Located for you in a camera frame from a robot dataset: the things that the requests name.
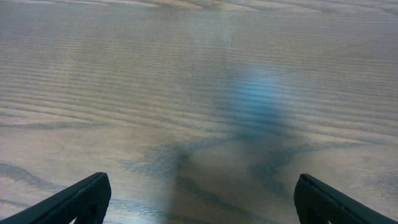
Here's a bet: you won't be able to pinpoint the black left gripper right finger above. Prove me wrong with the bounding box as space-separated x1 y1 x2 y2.
294 174 397 224

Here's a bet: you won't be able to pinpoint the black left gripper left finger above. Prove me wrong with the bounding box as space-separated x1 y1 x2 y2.
1 172 111 224

